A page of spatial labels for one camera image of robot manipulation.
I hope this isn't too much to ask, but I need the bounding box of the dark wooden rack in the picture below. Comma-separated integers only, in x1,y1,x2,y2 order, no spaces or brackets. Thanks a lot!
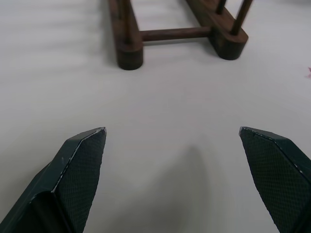
107,0,254,71

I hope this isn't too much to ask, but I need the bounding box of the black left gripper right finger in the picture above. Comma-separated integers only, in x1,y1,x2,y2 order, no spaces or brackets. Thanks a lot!
239,126,311,233

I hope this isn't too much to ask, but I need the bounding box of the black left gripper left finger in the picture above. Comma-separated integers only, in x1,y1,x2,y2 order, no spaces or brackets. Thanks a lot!
0,127,107,233

